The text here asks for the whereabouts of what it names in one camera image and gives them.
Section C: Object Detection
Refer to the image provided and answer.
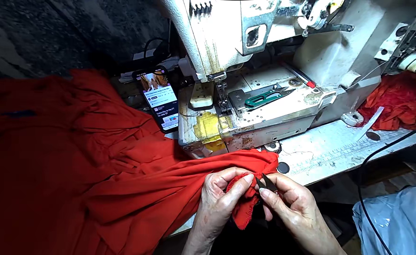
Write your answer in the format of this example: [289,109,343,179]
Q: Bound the green thread snips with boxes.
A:
[244,86,296,110]

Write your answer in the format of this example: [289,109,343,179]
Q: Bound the long black cable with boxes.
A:
[357,118,416,255]

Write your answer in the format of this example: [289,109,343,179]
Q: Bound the red fabric garment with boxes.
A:
[0,69,279,255]

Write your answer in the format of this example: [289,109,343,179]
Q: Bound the light blue plastic bag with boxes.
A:
[352,185,416,255]

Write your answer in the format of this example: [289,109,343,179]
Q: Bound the black thread snips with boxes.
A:
[255,173,280,197]

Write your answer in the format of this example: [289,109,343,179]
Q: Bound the white crumpled papers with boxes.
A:
[119,48,181,83]

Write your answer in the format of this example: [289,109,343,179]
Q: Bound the person's body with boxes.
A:
[210,202,311,255]

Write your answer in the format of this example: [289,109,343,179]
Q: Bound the yellow tape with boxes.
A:
[193,112,232,152]

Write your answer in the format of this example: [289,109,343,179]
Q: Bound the thin black looped cable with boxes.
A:
[143,37,169,60]

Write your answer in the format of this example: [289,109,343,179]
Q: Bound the person's left forearm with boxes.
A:
[182,224,215,255]

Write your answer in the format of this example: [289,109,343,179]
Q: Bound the person's right hand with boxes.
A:
[256,172,319,245]

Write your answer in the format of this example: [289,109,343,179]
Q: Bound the round silver metal bobbin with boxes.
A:
[263,141,282,154]

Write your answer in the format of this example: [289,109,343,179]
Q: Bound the white industrial sewing machine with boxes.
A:
[160,0,416,159]

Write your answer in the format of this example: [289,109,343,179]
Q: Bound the round white metal disc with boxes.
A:
[340,111,364,127]

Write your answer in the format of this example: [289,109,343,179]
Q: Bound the pile of red fabric scraps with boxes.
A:
[356,71,416,131]

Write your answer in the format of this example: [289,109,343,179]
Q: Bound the white narrow strip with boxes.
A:
[355,106,385,142]

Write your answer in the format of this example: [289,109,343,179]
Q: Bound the black smartphone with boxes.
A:
[133,65,179,134]

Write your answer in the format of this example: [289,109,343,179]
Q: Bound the person's left hand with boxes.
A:
[195,167,255,239]

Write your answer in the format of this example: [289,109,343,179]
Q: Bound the red-tipped silver pen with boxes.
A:
[281,62,316,89]

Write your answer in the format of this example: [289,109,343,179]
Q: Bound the person's right forearm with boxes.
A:
[296,220,348,255]

